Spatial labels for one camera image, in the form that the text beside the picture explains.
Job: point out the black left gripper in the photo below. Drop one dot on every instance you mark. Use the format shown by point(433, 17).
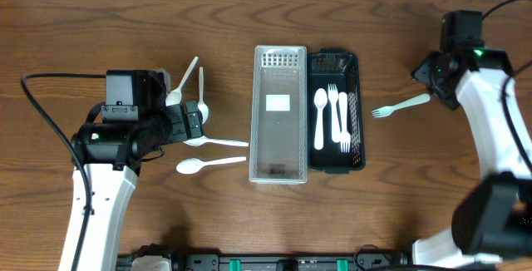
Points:
point(193, 120)

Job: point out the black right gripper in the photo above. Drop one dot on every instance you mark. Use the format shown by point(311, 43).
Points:
point(426, 73)

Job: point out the white plastic fork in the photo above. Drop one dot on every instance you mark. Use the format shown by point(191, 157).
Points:
point(345, 137)
point(386, 111)

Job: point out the white plastic fork hidden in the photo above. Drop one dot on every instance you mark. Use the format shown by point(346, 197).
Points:
point(333, 99)

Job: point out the white plastic spoon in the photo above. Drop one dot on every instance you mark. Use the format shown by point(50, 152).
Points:
point(205, 140)
point(175, 96)
point(203, 108)
point(320, 100)

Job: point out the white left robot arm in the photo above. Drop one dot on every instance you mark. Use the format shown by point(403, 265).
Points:
point(110, 148)

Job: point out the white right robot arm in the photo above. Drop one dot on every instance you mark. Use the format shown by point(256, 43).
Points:
point(485, 228)

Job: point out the white plastic spoon upright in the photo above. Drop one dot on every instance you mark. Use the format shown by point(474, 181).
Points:
point(203, 108)

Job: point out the white plastic spoon lowest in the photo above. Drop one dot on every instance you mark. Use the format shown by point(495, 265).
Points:
point(193, 165)

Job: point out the black plastic basket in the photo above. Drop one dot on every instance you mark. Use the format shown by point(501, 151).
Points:
point(339, 68)

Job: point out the clear plastic basket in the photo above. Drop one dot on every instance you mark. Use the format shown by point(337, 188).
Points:
point(279, 135)

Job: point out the black rail with green clips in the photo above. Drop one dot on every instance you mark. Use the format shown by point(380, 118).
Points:
point(363, 259)

